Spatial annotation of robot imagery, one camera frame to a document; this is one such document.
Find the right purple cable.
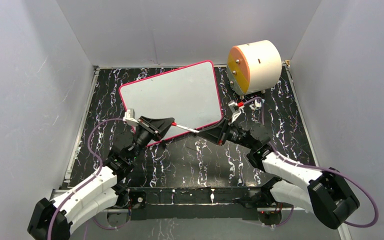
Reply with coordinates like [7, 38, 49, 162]
[238, 96, 380, 229]

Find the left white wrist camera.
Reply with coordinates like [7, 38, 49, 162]
[122, 108, 139, 128]

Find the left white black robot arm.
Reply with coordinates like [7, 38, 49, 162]
[27, 116, 175, 240]

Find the pink framed whiteboard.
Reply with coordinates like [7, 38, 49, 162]
[119, 60, 223, 141]

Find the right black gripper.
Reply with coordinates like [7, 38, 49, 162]
[197, 115, 256, 151]

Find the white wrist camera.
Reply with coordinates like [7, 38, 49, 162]
[122, 108, 139, 128]
[228, 100, 244, 123]

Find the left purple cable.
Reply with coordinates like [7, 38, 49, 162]
[46, 117, 128, 240]

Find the small white clip object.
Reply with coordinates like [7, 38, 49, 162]
[249, 98, 264, 111]

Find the purple cable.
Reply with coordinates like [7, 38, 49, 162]
[238, 96, 380, 229]
[46, 117, 128, 240]

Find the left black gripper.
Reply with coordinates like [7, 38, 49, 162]
[129, 116, 175, 161]

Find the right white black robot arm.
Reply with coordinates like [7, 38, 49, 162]
[197, 118, 360, 229]

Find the white marker pen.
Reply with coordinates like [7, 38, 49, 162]
[176, 124, 200, 134]

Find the cream cylinder with orange face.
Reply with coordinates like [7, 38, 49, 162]
[226, 40, 282, 96]

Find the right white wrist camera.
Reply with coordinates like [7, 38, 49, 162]
[228, 100, 244, 123]

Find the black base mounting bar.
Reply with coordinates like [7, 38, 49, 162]
[95, 186, 284, 222]

